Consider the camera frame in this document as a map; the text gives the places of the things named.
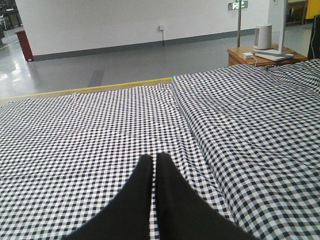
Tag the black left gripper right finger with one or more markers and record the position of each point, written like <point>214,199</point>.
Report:
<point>182,214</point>

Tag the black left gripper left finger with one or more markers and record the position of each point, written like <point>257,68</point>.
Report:
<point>127,216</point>

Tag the black white checkered bed sheet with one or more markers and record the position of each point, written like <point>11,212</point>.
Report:
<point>232,154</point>

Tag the white desk lamp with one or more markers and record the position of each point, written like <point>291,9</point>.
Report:
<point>279,54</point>

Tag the white charger adapter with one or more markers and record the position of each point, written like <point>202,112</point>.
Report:
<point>247,55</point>

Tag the metal pole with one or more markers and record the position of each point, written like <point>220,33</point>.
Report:
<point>239,21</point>

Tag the white cylindrical speaker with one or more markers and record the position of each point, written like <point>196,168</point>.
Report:
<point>263,37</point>

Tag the red fire cabinet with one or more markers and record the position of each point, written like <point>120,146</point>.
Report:
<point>25,46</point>

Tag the green exit sign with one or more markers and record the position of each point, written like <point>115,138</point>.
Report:
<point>235,5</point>

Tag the white wall socket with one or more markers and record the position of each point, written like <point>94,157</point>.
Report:
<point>161,28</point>

